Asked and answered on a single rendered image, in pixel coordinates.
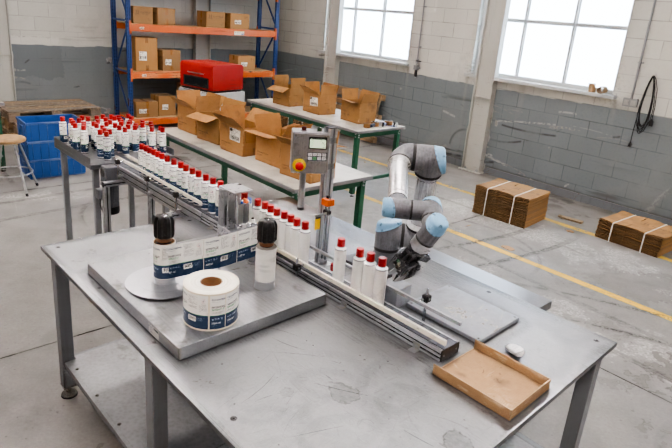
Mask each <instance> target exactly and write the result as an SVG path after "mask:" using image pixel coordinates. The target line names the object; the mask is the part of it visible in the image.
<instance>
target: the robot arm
mask: <svg viewBox="0 0 672 448"><path fill-rule="evenodd" d="M387 166H388V169H389V187H388V197H384V198H383V203H382V216H383V217H388V218H384V219H381V220H379V221H378V222H377V225H376V229H375V231H376V233H375V242H374V250H373V252H375V262H376V263H377V264H376V266H377V265H378V260H379V257H380V256H384V257H386V258H387V264H386V266H387V267H388V275H390V274H392V280H393V282H400V281H402V280H405V279H408V278H411V277H413V276H414V275H415V273H416V272H417V271H418V270H417V268H418V267H419V263H420V262H419V261H422V262H425V263H427V262H428V261H429V260H430V259H431V258H430V257H429V254H428V252H430V251H431V250H430V249H431V248H432V247H433V246H434V245H435V243H436V242H437V241H438V240H439V239H440V237H441V236H442V235H443V234H444V233H445V231H446V230H447V228H448V226H449V223H448V221H447V219H446V217H445V216H443V215H442V204H441V201H440V200H439V199H438V198H437V197H435V196H434V193H435V187H436V182H437V180H439V179H440V178H441V174H445V173H446V150H445V148H444V147H442V146H436V145H424V144H414V143H407V144H403V145H401V146H399V147H397V148H396V149H395V150H394V151H393V152H392V153H391V154H390V156H389V158H388V164H387ZM409 170H410V171H414V174H415V176H416V177H417V182H416V188H415V194H414V200H409V199H408V171H409ZM401 219H406V220H407V223H402V220H401ZM399 247H400V248H405V250H404V251H402V252H400V253H398V250H399ZM400 274H401V275H400ZM398 275H399V276H398Z"/></svg>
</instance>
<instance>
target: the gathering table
mask: <svg viewBox="0 0 672 448"><path fill-rule="evenodd" d="M67 138H68V143H67V144H65V143H64V142H62V141H60V136H55V137H54V142H55V143H54V146H55V148H57V149H59V150H60V157H61V170H62V184H63V198H64V212H65V226H66V240H72V239H73V231H72V216H71V201H70V187H69V172H68V157H67V155H68V156H70V157H71V158H73V159H74V160H76V161H77V162H79V163H81V164H82V165H84V166H85V167H87V168H88V169H90V170H91V172H92V190H93V208H94V226H95V235H98V234H102V217H101V207H100V200H99V199H98V198H97V197H96V196H95V188H99V187H100V178H99V169H101V165H107V164H113V163H115V160H116V159H117V158H115V157H114V158H112V160H111V161H105V160H104V158H103V159H99V158H97V151H94V149H92V148H91V143H89V153H87V154H82V153H81V151H78V150H76V149H74V148H72V147H71V146H70V145H69V135H68V136H67ZM114 154H115V155H117V156H119V157H121V158H123V159H125V160H127V161H129V162H131V163H133V164H135V165H136V164H138V163H137V162H135V161H133V160H131V159H129V158H127V156H124V155H122V153H117V151H115V150H114ZM129 154H130V156H132V157H134V158H136V159H138V153H133V152H129ZM166 155H169V156H170V160H171V159H172V158H174V149H172V148H170V147H169V146H166ZM128 206H129V228H133V227H135V199H134V187H133V186H131V185H129V184H128ZM168 212H169V208H167V207H165V206H164V205H162V213H168Z"/></svg>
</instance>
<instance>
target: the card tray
mask: <svg viewBox="0 0 672 448"><path fill-rule="evenodd" d="M432 374H434V375H435V376H437V377H438V378H440V379H442V380H443V381H445V382H447V383H448V384H450V385H451V386H453V387H455V388H456V389H458V390H460V391H461V392H463V393H465V394H466V395H468V396H469V397H471V398H473V399H474V400H476V401H478V402H479V403H481V404H482V405H484V406H486V407H487V408H489V409H491V410H492V411H494V412H495V413H497V414H499V415H500V416H502V417H504V418H505V419H507V420H508V421H510V420H511V419H513V418H514V417H515V416H516V415H518V414H519V413H520V412H521V411H522V410H524V409H525V408H526V407H527V406H529V405H530V404H531V403H532V402H534V401H535V400H536V399H537V398H538V397H540V396H541V395H542V394H543V393H545V392H546V391H547V390H548V389H549V387H550V382H551V379H550V378H548V377H547V376H545V375H543V374H541V373H539V372H537V371H535V370H533V369H531V368H530V367H528V366H526V365H524V364H522V363H520V362H518V361H516V360H514V359H513V358H511V357H509V356H507V355H505V354H503V353H501V352H499V351H497V350H495V349H494V348H492V347H490V346H488V345H486V344H484V343H482V342H480V341H478V340H477V339H475V344H474V348H473V349H471V350H469V351H468V352H466V353H464V354H463V355H461V356H459V357H458V358H456V359H454V360H453V361H451V362H449V363H448V364H446V365H444V366H443V367H439V366H438V365H436V364H434V365H433V371H432Z"/></svg>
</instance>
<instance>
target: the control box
mask: <svg viewBox="0 0 672 448"><path fill-rule="evenodd" d="M301 130H302V128H292V132H291V149H290V166H289V167H290V171H291V173H312V174H326V173H327V167H328V152H329V142H330V135H329V133H328V132H327V133H326V132H324V129H322V133H319V132H317V129H310V128H307V132H302V131H301ZM309 137H327V150H322V149H308V147H309ZM307 152H320V153H327V159H326V161H308V160H307ZM297 162H302V163H303V165H304V168H303V169H302V170H300V171H299V170H297V169H296V168H295V164H296V163H297Z"/></svg>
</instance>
